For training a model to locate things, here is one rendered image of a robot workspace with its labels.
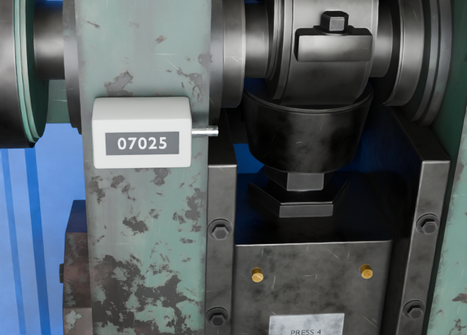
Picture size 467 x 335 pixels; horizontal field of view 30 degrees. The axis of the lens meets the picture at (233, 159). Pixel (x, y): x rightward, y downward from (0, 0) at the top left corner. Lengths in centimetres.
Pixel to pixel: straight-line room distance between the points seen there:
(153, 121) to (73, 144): 147
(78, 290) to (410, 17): 69
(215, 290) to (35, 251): 148
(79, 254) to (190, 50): 68
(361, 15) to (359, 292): 27
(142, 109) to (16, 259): 163
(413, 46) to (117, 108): 26
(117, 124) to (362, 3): 22
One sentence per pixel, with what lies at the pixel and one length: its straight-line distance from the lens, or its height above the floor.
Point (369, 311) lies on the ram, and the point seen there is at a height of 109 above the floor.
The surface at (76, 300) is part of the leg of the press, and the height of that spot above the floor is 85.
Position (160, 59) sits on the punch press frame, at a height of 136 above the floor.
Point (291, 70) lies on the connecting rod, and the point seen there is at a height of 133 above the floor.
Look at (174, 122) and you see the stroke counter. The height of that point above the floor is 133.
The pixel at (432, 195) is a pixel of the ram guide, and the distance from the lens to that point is 74.
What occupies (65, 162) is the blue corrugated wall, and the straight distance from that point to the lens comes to 210.
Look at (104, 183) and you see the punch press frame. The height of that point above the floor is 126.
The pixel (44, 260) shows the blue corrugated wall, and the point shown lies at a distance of 225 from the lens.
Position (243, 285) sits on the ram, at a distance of 80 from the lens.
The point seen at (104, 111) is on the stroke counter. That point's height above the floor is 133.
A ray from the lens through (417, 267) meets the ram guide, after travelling 78.
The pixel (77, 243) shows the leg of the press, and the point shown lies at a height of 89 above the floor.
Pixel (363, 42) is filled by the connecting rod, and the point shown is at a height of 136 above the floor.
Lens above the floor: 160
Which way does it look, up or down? 28 degrees down
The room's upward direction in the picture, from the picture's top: 2 degrees clockwise
